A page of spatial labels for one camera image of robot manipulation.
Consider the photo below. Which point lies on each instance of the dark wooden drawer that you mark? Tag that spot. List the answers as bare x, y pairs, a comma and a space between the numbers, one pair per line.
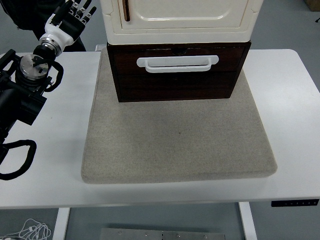
125, 62

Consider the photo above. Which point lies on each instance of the cardboard box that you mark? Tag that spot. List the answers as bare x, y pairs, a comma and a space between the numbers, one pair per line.
313, 4

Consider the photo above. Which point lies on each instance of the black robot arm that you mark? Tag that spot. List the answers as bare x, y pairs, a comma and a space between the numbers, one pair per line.
25, 100

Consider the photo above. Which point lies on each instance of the dark wooden drawer housing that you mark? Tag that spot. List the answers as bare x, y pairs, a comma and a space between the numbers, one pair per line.
175, 87

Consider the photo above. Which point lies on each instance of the grey table bracket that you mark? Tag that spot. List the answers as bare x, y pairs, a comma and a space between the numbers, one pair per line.
100, 47

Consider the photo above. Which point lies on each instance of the white table leg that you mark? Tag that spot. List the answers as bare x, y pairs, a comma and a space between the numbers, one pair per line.
61, 225
248, 222

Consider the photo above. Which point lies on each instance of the grey fabric mat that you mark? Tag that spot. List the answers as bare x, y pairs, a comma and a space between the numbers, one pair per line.
175, 140

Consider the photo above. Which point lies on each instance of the black table control panel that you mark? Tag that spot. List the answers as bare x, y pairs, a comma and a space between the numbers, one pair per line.
295, 203

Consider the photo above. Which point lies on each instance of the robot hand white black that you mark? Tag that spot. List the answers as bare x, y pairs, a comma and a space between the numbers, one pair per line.
58, 33

